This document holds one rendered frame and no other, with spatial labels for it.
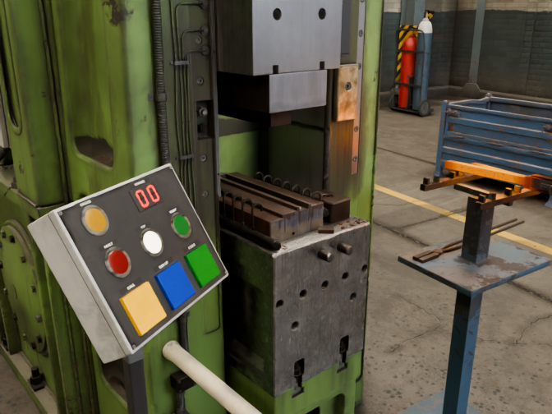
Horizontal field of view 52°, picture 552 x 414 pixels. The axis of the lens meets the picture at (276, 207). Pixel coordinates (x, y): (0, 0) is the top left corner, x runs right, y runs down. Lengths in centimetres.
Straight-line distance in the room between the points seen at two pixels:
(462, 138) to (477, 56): 533
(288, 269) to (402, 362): 130
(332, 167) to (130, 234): 90
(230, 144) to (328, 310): 67
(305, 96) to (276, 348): 69
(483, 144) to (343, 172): 350
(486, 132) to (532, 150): 45
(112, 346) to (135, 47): 68
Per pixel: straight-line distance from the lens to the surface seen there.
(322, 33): 153
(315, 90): 153
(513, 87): 1021
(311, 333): 169
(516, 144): 515
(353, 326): 183
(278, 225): 153
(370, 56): 190
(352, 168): 191
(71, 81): 173
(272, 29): 142
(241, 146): 201
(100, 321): 104
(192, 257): 119
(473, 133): 536
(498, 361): 285
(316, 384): 182
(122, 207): 111
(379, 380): 260
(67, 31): 172
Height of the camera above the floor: 152
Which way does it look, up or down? 19 degrees down
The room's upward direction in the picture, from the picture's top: straight up
